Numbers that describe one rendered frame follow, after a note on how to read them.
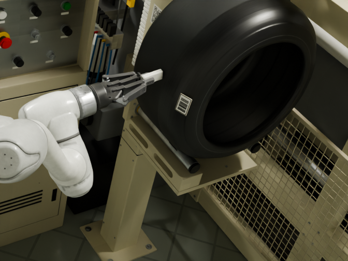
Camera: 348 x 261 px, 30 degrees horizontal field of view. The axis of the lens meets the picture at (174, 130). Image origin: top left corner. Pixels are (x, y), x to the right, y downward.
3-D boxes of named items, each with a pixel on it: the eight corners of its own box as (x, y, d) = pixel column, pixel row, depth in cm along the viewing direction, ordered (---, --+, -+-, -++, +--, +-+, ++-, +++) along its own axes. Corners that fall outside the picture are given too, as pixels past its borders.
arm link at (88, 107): (64, 83, 180) (84, 76, 183) (66, 107, 186) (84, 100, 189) (80, 102, 175) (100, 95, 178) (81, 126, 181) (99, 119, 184)
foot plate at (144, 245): (79, 228, 306) (80, 225, 304) (127, 211, 320) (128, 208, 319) (107, 270, 291) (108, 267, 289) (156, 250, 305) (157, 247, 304)
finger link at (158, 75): (142, 76, 190) (143, 78, 190) (161, 70, 193) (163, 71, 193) (141, 84, 192) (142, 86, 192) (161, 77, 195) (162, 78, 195)
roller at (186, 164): (140, 113, 241) (133, 110, 237) (148, 104, 240) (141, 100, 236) (194, 175, 221) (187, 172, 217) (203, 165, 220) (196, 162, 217)
